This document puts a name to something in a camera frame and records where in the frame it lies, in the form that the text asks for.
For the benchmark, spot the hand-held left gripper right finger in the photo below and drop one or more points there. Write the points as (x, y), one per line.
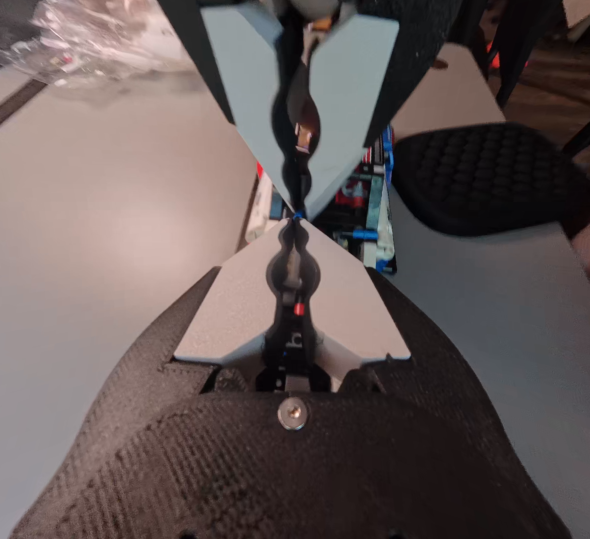
(359, 313)

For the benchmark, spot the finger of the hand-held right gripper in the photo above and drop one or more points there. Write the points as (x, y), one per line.
(350, 87)
(244, 64)

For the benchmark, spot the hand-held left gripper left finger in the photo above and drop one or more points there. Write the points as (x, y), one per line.
(230, 313)

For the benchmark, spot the brick-built toy race car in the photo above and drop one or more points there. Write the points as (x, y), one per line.
(368, 207)

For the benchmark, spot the dark desk grommet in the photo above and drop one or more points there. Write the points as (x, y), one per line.
(440, 64)

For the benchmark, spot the pile of clear plastic bags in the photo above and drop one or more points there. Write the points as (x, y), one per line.
(92, 27)

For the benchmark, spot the black chair seat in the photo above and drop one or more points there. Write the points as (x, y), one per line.
(479, 179)

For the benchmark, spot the white box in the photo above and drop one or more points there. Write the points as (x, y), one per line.
(578, 13)

